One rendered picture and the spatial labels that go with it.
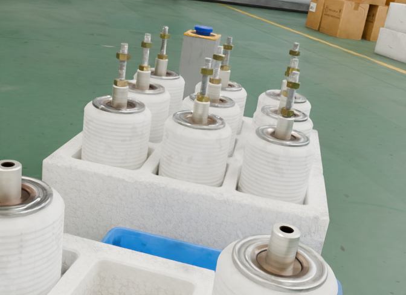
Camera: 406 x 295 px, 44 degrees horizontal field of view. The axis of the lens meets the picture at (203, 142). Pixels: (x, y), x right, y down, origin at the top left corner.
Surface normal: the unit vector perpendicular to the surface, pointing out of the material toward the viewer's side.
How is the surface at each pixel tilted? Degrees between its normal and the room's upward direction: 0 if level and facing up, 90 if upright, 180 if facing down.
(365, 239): 0
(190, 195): 90
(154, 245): 88
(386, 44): 90
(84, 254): 0
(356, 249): 0
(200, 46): 90
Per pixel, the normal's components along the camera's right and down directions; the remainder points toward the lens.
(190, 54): -0.17, 0.32
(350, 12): 0.29, 0.37
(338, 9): -0.95, -0.02
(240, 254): 0.21, -0.92
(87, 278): 0.97, 0.21
